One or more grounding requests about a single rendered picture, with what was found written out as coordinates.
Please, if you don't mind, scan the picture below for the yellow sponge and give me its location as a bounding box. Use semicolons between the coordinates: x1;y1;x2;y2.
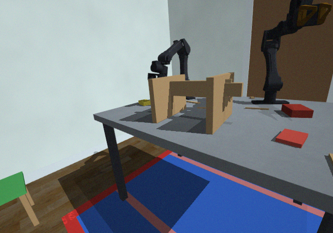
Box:
138;99;150;106

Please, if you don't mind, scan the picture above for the tan wooden rail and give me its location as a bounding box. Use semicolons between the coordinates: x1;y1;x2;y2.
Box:
170;80;244;98

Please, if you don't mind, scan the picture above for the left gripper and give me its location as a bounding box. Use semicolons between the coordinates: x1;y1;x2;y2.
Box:
291;2;333;28

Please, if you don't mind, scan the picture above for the red rectangular block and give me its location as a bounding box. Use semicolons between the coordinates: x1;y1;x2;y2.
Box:
281;104;314;118

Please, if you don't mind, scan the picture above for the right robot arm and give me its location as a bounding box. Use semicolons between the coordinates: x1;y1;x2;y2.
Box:
148;38;190;81

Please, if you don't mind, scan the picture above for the tan wooden board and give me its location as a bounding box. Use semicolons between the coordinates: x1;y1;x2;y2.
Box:
148;74;186;123
206;72;234;134

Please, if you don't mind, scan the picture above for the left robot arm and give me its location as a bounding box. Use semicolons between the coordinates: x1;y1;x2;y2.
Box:
251;0;313;104

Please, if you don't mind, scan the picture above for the red flat block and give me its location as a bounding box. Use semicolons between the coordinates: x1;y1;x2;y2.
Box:
275;129;308;148

